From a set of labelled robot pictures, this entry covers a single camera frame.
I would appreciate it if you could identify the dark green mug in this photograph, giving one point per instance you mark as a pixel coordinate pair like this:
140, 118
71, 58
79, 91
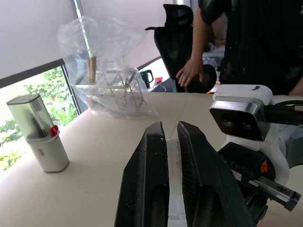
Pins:
145, 78

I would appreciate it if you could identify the black office chair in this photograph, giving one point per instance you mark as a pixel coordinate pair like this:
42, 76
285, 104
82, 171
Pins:
174, 42

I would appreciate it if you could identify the white rectangular container clear lid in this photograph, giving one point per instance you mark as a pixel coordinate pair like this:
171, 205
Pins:
45, 142

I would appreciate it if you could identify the black window frame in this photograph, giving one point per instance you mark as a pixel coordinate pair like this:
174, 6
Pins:
30, 71

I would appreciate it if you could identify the wooden stick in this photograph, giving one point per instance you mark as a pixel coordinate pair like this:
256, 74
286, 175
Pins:
91, 69

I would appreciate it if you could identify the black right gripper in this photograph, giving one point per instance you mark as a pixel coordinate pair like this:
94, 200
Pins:
248, 160

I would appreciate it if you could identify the black round object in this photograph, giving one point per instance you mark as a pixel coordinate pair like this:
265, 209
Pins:
207, 79

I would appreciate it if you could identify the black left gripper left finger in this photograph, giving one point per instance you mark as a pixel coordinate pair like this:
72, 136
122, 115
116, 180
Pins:
142, 179

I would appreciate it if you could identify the clear plastic bag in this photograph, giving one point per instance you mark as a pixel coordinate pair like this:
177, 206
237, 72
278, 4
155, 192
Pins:
106, 42

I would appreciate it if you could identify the person's bare hand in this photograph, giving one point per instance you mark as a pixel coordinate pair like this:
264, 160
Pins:
191, 69

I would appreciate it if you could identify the person's black clothed torso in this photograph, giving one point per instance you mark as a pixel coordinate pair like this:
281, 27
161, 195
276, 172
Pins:
260, 35

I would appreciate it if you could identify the small red object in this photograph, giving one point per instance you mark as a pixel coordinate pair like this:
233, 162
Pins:
159, 79

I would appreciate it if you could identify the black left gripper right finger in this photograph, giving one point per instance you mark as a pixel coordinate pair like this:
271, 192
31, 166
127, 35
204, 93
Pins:
208, 184

